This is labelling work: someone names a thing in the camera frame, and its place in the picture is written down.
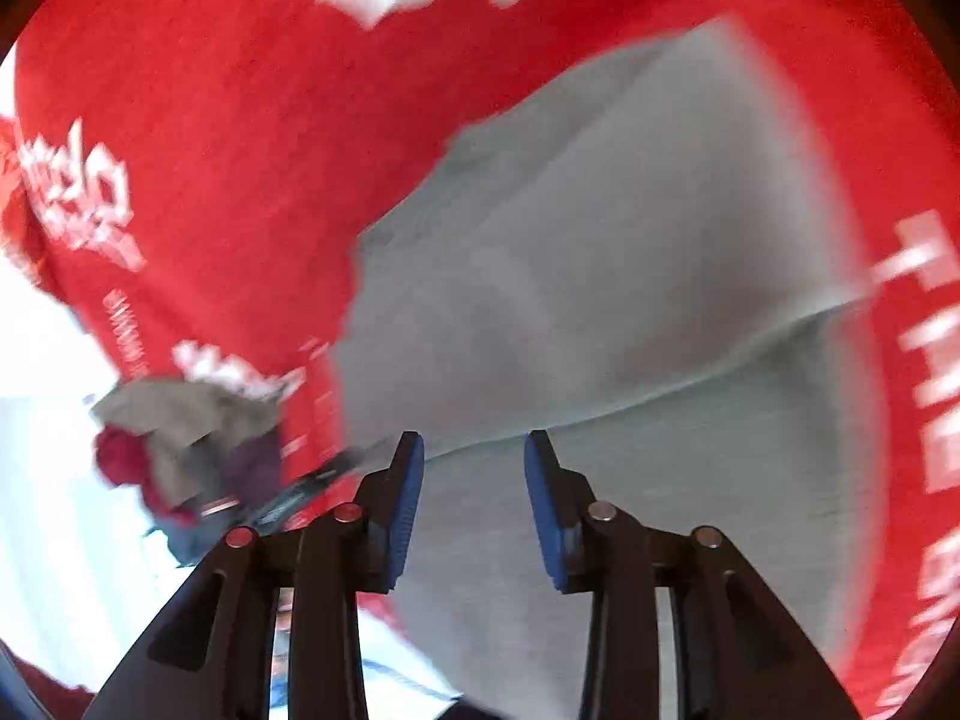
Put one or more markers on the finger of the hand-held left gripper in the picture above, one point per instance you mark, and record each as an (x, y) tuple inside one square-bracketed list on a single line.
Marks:
[(307, 489)]

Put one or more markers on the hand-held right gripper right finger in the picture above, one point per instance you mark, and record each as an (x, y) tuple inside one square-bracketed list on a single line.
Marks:
[(541, 495)]

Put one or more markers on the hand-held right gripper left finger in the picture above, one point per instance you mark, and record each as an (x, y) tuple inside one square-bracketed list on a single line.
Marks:
[(403, 495)]

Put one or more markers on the small grey cloth garment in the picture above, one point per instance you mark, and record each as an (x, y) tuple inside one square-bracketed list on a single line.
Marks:
[(600, 277)]

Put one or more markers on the pile of mixed clothes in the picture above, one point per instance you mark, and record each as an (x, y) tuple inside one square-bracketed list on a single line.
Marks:
[(172, 412)]

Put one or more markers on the purple garment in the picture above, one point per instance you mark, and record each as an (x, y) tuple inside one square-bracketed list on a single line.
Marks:
[(251, 469)]

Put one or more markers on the blue denim garment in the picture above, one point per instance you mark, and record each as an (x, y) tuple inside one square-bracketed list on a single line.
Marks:
[(195, 540)]

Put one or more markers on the dark red garment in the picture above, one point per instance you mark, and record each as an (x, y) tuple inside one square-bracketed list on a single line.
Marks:
[(124, 457)]

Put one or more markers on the red printed mat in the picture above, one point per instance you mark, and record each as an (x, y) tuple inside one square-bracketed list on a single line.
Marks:
[(262, 127)]

